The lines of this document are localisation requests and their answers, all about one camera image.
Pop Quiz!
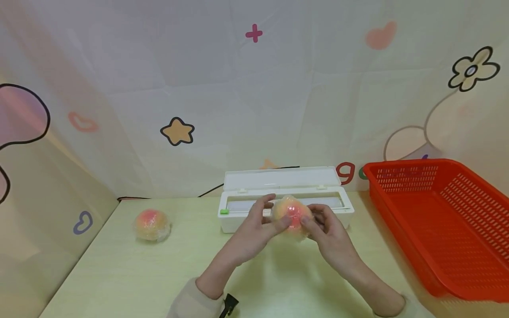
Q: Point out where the person's right forearm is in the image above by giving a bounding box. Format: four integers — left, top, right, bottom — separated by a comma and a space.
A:
337, 254, 434, 318

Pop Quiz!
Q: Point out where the red plastic basket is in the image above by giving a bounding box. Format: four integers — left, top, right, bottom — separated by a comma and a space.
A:
362, 159, 509, 303

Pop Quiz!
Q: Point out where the white cling film dispenser box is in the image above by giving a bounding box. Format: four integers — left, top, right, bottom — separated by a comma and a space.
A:
217, 166, 355, 234

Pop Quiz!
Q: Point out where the person's left forearm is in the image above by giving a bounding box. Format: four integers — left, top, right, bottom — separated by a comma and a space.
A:
167, 253, 247, 318

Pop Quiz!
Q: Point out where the black cable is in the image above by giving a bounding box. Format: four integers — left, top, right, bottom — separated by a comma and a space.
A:
117, 166, 301, 202

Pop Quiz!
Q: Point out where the person's right hand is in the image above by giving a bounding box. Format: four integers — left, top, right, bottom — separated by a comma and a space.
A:
300, 204, 358, 269

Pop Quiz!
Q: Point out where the peach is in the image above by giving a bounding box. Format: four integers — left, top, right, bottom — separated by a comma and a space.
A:
271, 196, 315, 241
134, 209, 172, 242

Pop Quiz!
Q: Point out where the person's left hand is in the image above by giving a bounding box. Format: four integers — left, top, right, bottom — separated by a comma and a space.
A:
223, 193, 292, 267

